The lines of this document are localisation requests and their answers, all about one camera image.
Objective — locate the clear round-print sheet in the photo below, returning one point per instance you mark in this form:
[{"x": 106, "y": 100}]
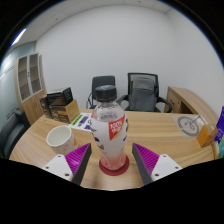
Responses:
[{"x": 187, "y": 126}]

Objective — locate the flat round red coaster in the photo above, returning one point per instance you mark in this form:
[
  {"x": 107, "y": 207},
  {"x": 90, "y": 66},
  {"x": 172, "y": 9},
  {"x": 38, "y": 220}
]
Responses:
[{"x": 115, "y": 172}]

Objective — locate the dark brown tan-sided box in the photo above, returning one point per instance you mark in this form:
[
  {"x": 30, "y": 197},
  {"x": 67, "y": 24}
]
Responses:
[{"x": 66, "y": 113}]

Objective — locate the white printed leaflet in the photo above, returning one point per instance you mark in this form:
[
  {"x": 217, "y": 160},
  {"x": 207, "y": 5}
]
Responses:
[{"x": 80, "y": 120}]

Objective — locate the wooden side desk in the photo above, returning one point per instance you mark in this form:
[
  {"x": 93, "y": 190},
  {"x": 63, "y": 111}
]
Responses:
[{"x": 186, "y": 98}]

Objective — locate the white patterned cup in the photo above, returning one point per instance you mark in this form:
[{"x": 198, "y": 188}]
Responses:
[{"x": 63, "y": 143}]

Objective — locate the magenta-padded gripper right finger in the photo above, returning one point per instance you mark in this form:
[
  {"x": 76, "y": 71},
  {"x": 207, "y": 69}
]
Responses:
[{"x": 153, "y": 163}]

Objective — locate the orange-brown wooden box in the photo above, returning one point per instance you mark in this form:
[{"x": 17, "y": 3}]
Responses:
[{"x": 206, "y": 136}]

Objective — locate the wooden shelf cabinet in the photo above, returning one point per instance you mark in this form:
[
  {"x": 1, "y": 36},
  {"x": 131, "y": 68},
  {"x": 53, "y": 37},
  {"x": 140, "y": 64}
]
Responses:
[{"x": 31, "y": 83}]

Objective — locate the clear pink drink bottle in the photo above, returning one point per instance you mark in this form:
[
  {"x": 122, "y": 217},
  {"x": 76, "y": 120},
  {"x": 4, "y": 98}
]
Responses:
[{"x": 108, "y": 133}]

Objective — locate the black armchair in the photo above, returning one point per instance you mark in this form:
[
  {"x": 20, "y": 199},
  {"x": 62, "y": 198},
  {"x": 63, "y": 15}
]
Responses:
[{"x": 11, "y": 130}]

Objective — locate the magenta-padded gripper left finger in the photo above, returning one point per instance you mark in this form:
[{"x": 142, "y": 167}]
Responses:
[{"x": 71, "y": 163}]

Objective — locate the dark brown printed box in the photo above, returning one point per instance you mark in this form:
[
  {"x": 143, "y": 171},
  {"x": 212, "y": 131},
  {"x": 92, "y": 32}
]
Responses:
[{"x": 45, "y": 106}]

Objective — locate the grey backpack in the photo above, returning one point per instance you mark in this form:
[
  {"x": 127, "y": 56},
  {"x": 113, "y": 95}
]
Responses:
[{"x": 143, "y": 95}]

